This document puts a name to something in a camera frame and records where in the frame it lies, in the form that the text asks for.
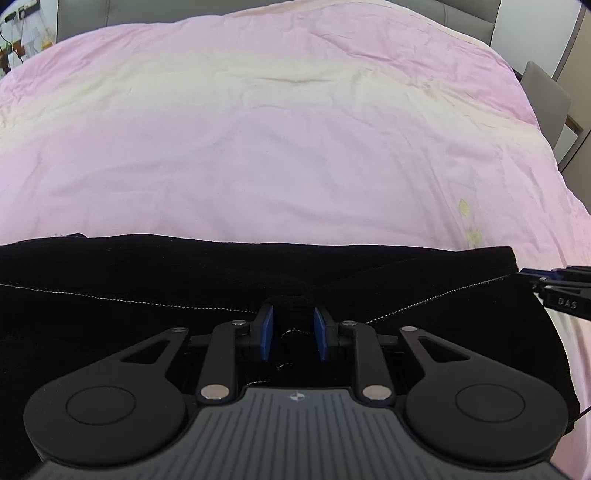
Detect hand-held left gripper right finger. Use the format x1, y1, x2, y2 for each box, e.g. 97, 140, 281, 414
314, 307, 489, 404

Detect white door frame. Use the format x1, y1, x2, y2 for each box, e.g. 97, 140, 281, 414
551, 0, 588, 85

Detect black pants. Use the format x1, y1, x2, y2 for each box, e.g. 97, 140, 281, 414
0, 233, 581, 480

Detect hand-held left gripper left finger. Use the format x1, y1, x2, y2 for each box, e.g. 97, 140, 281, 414
99, 302, 278, 404

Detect white table lamp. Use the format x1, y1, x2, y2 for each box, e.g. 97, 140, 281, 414
21, 25, 43, 57

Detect grey bed headboard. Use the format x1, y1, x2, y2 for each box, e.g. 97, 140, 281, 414
55, 0, 502, 48

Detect black power strip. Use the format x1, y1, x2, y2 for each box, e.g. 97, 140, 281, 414
4, 0, 41, 20

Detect wooden nightstand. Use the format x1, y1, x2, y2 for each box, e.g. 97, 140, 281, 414
0, 44, 25, 78

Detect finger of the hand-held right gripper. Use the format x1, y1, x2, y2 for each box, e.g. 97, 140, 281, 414
519, 265, 591, 277
517, 273, 591, 289

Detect grey chair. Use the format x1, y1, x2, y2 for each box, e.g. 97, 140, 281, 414
521, 60, 573, 154

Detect pink blanket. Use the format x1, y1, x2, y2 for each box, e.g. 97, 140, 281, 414
0, 0, 591, 416

